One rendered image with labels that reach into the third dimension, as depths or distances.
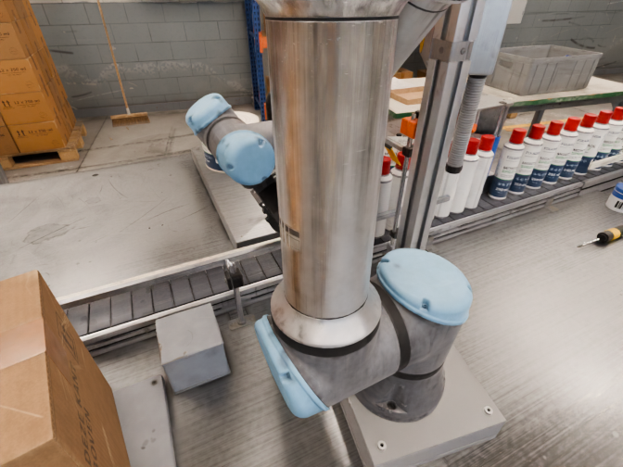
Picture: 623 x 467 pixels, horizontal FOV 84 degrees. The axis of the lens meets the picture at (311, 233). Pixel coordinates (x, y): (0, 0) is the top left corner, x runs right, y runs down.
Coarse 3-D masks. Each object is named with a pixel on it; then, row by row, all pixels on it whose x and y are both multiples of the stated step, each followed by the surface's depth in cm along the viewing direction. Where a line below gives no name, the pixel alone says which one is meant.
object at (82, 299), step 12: (384, 216) 82; (240, 252) 70; (252, 252) 71; (264, 252) 72; (192, 264) 67; (204, 264) 67; (216, 264) 68; (156, 276) 64; (168, 276) 65; (180, 276) 66; (108, 288) 62; (120, 288) 62; (132, 288) 63; (60, 300) 60; (72, 300) 60; (84, 300) 60; (96, 300) 61
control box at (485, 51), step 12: (492, 0) 48; (504, 0) 48; (492, 12) 49; (504, 12) 49; (480, 24) 50; (492, 24) 50; (504, 24) 50; (432, 36) 53; (480, 36) 51; (492, 36) 51; (420, 48) 65; (480, 48) 52; (492, 48) 52; (480, 60) 53; (492, 60) 53; (468, 72) 54; (480, 72) 54
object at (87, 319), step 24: (528, 192) 107; (456, 216) 96; (384, 240) 87; (240, 264) 80; (264, 264) 80; (144, 288) 73; (168, 288) 73; (192, 288) 73; (216, 288) 73; (72, 312) 68; (96, 312) 68; (120, 312) 68; (144, 312) 68
